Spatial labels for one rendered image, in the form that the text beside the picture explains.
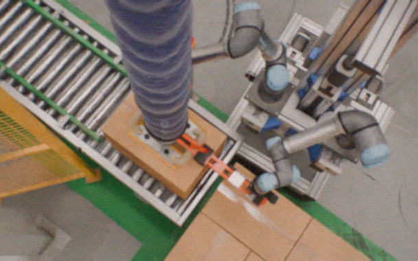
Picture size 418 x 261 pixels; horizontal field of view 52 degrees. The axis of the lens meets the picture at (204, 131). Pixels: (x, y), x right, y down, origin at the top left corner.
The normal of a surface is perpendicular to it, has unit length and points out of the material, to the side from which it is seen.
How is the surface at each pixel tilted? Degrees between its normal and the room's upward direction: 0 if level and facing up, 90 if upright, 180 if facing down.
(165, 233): 0
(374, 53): 0
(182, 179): 0
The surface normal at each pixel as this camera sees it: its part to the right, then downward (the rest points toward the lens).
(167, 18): 0.32, 0.85
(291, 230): 0.04, -0.27
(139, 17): -0.04, 0.88
